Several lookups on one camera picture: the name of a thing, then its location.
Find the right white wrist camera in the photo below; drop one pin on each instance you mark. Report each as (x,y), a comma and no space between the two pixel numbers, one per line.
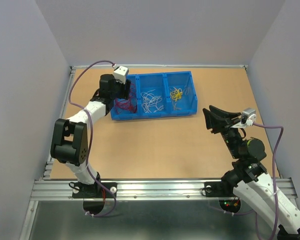
(248,118)

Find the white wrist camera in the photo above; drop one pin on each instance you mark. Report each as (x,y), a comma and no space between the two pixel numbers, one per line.
(120,72)
(248,118)

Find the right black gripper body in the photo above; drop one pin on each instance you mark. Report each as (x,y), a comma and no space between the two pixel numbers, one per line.
(232,137)

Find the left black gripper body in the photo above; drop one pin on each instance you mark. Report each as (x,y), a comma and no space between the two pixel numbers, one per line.
(119,91)

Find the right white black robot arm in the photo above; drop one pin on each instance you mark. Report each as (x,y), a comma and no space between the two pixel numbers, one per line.
(249,180)

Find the aluminium front rail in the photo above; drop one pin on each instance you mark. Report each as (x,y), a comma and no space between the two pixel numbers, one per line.
(128,190)

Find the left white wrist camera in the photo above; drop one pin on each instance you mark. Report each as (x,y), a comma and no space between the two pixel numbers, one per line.
(120,72)

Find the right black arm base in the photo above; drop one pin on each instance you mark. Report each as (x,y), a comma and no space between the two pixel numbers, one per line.
(228,202)

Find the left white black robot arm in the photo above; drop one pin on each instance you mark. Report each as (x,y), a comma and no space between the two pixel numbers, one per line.
(70,144)

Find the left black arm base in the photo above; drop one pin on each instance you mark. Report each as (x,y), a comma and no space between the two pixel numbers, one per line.
(94,196)

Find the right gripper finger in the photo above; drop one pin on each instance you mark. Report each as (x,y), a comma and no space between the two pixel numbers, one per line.
(218,114)
(215,126)

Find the blue three-compartment plastic bin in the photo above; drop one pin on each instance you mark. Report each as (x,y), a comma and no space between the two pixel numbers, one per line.
(157,95)

